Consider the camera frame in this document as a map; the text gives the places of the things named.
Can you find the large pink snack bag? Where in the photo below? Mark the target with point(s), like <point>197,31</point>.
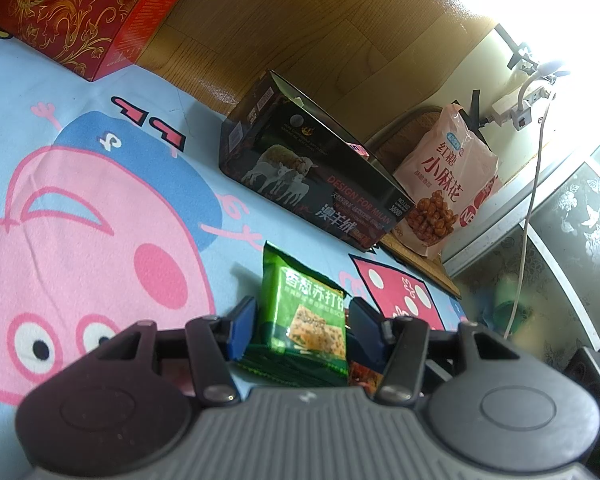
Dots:
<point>445,185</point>

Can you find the wooden headboard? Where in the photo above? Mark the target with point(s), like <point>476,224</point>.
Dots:
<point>305,35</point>

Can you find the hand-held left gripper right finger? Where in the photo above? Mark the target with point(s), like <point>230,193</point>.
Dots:
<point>365,330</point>

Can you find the dark green cracker packet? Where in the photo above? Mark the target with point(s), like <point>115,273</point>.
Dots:
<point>300,310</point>

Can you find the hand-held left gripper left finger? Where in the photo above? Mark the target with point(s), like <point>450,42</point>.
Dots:
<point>242,330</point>

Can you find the frosted glass sliding door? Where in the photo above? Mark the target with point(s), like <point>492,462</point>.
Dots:
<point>580,220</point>

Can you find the black cardboard box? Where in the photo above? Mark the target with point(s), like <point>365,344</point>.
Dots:
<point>330,195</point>

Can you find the white power strip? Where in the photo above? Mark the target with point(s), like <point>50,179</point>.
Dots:
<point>525,105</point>

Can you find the cartoon pig printed bed sheet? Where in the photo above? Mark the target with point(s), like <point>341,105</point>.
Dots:
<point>105,210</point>

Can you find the red gift box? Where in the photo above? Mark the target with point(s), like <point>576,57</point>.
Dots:
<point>80,10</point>

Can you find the red spicy snack packet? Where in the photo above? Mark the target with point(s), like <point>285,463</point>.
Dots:
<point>365,375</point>

